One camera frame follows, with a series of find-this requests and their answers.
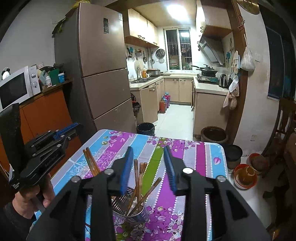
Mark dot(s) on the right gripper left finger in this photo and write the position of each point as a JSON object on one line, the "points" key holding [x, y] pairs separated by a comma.
{"points": [[65, 217]]}

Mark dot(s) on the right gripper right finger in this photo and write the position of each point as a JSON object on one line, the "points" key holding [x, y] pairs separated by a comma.
{"points": [[232, 218]]}

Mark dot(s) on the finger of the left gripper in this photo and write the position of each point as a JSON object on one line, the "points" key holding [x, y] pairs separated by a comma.
{"points": [[69, 132], [42, 142]]}

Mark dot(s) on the wooden chopstick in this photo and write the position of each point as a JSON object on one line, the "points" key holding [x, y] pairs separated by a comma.
{"points": [[145, 196], [133, 195], [141, 172], [90, 163], [92, 160], [136, 173]]}

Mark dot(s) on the kitchen window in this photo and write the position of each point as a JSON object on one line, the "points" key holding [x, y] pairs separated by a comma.
{"points": [[179, 51]]}

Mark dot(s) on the person left hand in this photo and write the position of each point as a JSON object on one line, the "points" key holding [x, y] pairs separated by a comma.
{"points": [[23, 204]]}

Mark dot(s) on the orange wooden cabinet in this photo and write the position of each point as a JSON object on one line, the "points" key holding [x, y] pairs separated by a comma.
{"points": [[46, 111]]}

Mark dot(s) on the floral striped tablecloth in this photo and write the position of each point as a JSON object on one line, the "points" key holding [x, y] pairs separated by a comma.
{"points": [[166, 211]]}

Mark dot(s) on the blue perforated utensil holder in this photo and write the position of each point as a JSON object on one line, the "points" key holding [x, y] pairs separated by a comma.
{"points": [[123, 205]]}

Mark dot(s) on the red plastic basin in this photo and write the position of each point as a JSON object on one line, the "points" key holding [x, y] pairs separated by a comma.
{"points": [[244, 177]]}

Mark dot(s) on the white medicine bottle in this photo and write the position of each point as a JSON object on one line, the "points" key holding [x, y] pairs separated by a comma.
{"points": [[48, 81]]}

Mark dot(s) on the blue lidded cup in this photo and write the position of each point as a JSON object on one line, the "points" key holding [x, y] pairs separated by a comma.
{"points": [[61, 77]]}

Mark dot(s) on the white microwave oven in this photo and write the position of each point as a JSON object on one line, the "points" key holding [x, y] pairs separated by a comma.
{"points": [[19, 86]]}

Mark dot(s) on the green container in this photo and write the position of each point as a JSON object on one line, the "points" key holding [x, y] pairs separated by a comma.
{"points": [[53, 74]]}

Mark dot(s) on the alarm clock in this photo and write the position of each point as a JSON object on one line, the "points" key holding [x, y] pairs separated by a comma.
{"points": [[5, 73]]}

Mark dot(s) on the black trash bin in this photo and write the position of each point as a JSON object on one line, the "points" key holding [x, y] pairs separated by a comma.
{"points": [[146, 129]]}

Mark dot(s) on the wooden chair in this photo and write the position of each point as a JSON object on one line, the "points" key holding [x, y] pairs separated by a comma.
{"points": [[284, 126]]}

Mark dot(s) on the brown ceramic jar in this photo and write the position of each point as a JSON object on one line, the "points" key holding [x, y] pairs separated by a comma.
{"points": [[214, 134]]}

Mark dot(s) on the brown refrigerator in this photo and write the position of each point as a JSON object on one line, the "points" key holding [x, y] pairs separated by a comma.
{"points": [[91, 51]]}

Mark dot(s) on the red gas bottle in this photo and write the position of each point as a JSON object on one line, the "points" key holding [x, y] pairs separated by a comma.
{"points": [[164, 103]]}

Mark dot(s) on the hanging towel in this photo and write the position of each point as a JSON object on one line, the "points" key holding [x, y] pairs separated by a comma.
{"points": [[233, 92]]}

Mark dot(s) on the electric kettle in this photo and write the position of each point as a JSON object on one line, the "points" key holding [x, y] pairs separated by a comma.
{"points": [[223, 81]]}

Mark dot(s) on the black wok on stove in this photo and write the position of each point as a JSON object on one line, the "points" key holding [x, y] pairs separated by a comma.
{"points": [[206, 71]]}

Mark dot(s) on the hanging white plastic bag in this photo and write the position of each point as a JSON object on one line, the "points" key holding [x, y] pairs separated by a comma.
{"points": [[247, 62]]}

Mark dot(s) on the range hood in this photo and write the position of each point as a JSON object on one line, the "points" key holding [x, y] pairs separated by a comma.
{"points": [[212, 48]]}

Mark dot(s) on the dark window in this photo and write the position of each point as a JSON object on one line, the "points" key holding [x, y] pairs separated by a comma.
{"points": [[282, 56]]}

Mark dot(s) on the round gold wall clock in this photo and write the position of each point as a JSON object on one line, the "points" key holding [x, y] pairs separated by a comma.
{"points": [[250, 6]]}

